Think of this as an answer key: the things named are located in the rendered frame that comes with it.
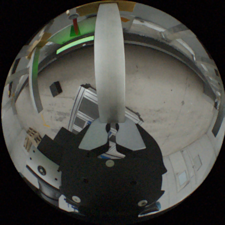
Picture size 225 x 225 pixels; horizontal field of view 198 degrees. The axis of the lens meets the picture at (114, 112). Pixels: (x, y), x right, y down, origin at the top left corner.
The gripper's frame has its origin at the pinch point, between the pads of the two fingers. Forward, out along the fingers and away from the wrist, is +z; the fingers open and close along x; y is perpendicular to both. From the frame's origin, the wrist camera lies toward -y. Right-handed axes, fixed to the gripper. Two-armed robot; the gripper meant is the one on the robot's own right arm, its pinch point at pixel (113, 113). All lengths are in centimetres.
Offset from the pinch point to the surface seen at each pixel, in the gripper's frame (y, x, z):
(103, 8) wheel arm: -20.1, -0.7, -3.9
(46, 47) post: -27.1, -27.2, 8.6
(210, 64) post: -25, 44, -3
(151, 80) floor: -2, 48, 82
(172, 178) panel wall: 245, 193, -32
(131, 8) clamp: -24.4, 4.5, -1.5
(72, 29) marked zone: -24.5, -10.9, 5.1
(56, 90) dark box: -1, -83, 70
